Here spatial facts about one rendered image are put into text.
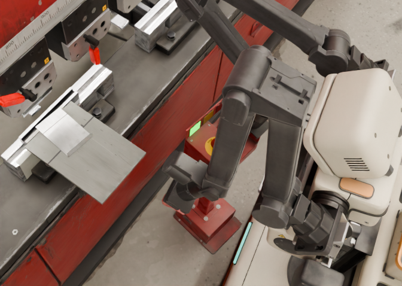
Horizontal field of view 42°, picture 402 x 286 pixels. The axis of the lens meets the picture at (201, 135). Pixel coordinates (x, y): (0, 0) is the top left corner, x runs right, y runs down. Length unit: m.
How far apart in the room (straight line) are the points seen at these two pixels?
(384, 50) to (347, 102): 2.01
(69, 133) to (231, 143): 0.61
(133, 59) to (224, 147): 0.81
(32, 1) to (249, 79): 0.51
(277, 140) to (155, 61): 0.89
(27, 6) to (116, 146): 0.48
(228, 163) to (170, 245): 1.37
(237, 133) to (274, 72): 0.16
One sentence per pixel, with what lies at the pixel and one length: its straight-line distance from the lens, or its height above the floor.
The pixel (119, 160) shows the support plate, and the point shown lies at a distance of 1.39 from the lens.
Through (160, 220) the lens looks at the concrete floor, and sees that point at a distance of 2.38.
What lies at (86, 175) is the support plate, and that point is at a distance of 1.38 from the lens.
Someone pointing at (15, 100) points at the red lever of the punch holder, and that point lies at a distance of 1.16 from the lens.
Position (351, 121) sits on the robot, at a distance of 1.09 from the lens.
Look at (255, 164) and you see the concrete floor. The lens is 2.53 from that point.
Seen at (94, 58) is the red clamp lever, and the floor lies 1.19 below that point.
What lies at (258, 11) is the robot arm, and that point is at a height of 1.32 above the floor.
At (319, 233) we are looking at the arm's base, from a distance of 1.14.
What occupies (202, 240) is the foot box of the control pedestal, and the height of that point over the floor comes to 0.02.
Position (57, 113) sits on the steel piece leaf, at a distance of 1.47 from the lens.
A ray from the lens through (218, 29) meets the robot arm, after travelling 1.33.
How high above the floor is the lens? 2.26
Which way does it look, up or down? 62 degrees down
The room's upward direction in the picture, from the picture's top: 10 degrees clockwise
